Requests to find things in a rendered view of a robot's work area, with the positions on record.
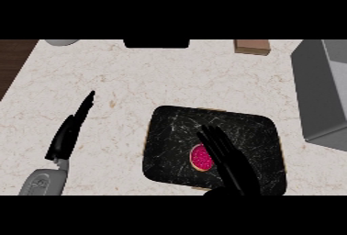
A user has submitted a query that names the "grey round object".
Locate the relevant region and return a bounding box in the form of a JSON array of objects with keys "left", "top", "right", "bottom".
[{"left": 42, "top": 39, "right": 81, "bottom": 47}]

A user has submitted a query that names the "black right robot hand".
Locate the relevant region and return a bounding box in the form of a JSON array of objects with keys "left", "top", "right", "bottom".
[{"left": 195, "top": 124, "right": 263, "bottom": 196}]

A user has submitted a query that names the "brown cardboard box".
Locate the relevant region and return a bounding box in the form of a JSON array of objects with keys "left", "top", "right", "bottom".
[{"left": 233, "top": 39, "right": 273, "bottom": 57}]

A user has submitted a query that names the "grey box appliance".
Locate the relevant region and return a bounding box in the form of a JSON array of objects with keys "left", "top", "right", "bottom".
[{"left": 289, "top": 39, "right": 347, "bottom": 152}]

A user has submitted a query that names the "black rectangular object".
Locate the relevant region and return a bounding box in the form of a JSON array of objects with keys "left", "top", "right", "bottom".
[{"left": 122, "top": 39, "right": 190, "bottom": 50}]

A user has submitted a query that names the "pink frosted cupcake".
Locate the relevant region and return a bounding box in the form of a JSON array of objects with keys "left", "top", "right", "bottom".
[{"left": 189, "top": 143, "right": 214, "bottom": 173}]

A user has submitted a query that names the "black scratched tray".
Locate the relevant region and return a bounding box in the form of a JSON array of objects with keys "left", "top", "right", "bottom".
[{"left": 140, "top": 105, "right": 289, "bottom": 196}]

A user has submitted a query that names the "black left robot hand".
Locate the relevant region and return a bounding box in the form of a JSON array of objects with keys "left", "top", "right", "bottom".
[{"left": 42, "top": 90, "right": 96, "bottom": 162}]

